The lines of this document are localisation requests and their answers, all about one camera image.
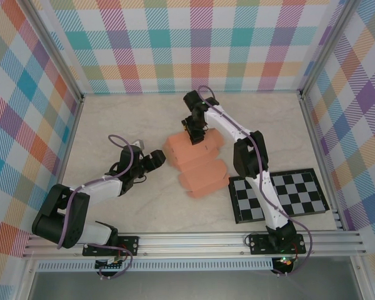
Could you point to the orange paper box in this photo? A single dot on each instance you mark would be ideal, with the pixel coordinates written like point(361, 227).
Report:
point(197, 168)

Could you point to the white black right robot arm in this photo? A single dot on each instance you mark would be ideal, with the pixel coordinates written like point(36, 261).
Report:
point(225, 123)

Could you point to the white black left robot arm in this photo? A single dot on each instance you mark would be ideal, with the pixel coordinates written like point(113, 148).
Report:
point(97, 189)

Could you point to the left controller circuit board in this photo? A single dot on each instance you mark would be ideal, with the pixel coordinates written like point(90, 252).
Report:
point(111, 262)

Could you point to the controller circuit board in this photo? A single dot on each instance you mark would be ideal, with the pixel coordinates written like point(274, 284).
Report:
point(111, 262)
point(286, 262)

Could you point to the black grey chessboard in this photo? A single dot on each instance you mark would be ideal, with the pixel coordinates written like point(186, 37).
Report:
point(300, 193)

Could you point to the right controller circuit board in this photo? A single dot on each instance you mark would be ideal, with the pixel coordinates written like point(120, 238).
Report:
point(286, 262)

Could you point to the aluminium side rail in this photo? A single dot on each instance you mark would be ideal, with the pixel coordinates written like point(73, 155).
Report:
point(72, 131)
point(318, 150)

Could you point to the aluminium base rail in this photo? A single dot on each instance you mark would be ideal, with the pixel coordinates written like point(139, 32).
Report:
point(190, 245)

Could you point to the aluminium frame post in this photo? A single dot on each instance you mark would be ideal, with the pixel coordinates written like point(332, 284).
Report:
point(59, 59)
point(328, 47)

